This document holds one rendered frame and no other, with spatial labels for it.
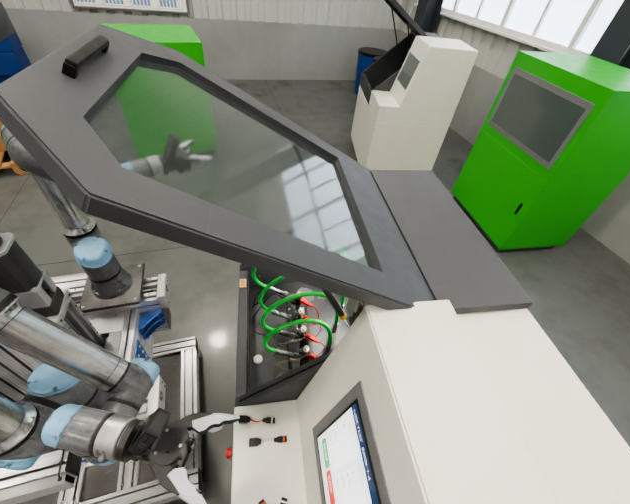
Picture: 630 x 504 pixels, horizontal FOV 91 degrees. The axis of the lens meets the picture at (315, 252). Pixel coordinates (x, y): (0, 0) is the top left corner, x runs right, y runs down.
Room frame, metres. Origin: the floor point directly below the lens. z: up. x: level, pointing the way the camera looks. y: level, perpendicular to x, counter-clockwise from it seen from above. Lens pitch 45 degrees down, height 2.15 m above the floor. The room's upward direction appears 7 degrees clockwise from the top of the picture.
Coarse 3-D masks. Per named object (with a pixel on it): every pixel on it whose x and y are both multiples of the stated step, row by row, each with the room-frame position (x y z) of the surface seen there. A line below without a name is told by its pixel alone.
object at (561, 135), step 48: (528, 96) 3.08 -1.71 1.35; (576, 96) 2.66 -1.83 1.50; (624, 96) 2.47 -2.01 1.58; (480, 144) 3.35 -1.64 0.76; (528, 144) 2.81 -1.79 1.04; (576, 144) 2.44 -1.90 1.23; (624, 144) 2.56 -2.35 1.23; (480, 192) 3.03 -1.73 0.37; (528, 192) 2.54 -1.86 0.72; (576, 192) 2.54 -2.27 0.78; (528, 240) 2.51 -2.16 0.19
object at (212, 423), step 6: (216, 414) 0.20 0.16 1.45; (222, 414) 0.20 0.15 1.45; (228, 414) 0.20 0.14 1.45; (198, 420) 0.18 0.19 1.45; (204, 420) 0.18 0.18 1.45; (210, 420) 0.18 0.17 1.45; (216, 420) 0.18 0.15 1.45; (222, 420) 0.19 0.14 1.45; (228, 420) 0.19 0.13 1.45; (234, 420) 0.19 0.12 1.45; (198, 426) 0.17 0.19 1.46; (204, 426) 0.17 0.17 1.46; (210, 426) 0.17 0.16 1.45; (216, 426) 0.18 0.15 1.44; (222, 426) 0.19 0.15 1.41; (198, 432) 0.16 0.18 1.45; (204, 432) 0.16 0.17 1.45
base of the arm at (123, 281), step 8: (120, 272) 0.77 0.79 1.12; (128, 272) 0.82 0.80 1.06; (104, 280) 0.71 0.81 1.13; (112, 280) 0.73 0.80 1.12; (120, 280) 0.75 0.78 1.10; (128, 280) 0.77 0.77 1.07; (96, 288) 0.70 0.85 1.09; (104, 288) 0.70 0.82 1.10; (112, 288) 0.71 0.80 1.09; (120, 288) 0.73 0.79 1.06; (128, 288) 0.75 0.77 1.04; (96, 296) 0.69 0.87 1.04; (104, 296) 0.69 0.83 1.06; (112, 296) 0.70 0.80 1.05
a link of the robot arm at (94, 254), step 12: (84, 240) 0.79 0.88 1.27; (96, 240) 0.80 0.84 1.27; (84, 252) 0.73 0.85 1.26; (96, 252) 0.74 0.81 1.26; (108, 252) 0.77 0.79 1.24; (84, 264) 0.70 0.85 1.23; (96, 264) 0.71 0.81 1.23; (108, 264) 0.74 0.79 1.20; (96, 276) 0.71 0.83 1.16; (108, 276) 0.72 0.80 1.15
